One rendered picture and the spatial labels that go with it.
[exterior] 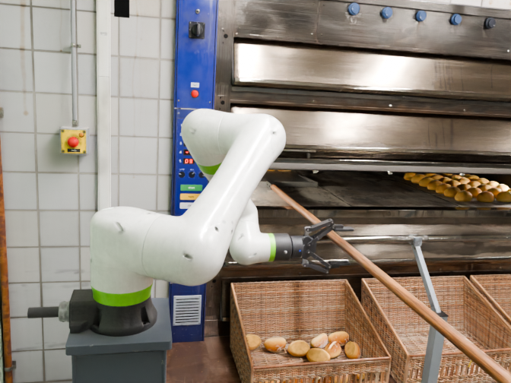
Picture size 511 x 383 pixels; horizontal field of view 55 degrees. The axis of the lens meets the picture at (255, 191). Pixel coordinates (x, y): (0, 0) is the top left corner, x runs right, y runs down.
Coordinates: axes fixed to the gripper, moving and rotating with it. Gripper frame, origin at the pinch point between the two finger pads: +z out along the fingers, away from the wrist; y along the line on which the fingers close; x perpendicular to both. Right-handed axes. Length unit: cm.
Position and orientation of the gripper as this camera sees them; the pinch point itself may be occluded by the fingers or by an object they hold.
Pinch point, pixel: (346, 245)
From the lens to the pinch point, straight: 170.6
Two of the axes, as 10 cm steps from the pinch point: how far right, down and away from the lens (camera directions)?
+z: 9.7, 0.1, 2.4
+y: -0.6, 9.7, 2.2
